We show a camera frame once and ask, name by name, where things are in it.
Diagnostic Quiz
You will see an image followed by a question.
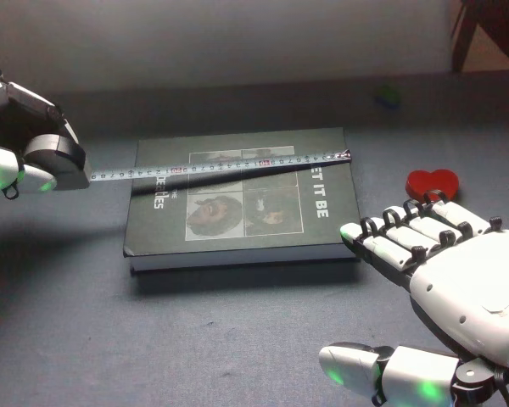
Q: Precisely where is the green blue toy block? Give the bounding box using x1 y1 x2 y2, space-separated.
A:
372 83 402 109

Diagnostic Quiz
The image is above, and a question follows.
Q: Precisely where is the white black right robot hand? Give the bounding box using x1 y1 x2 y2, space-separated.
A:
317 190 509 407

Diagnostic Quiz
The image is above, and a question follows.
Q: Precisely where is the white grey tape measure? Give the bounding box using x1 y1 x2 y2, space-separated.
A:
22 134 353 192

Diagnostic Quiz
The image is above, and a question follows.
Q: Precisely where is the dark wooden chair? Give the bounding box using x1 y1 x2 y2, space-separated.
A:
451 0 509 74

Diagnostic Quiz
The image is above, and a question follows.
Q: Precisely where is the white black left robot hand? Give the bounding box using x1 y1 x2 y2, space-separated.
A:
0 67 88 200

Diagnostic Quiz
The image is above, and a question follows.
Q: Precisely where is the red heart block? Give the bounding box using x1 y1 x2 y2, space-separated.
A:
406 168 460 204

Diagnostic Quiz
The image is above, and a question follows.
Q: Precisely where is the dark hardcover album book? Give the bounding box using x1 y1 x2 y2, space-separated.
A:
122 126 366 277

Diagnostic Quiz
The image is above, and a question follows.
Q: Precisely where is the grey table cloth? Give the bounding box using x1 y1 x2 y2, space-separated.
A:
0 70 509 407

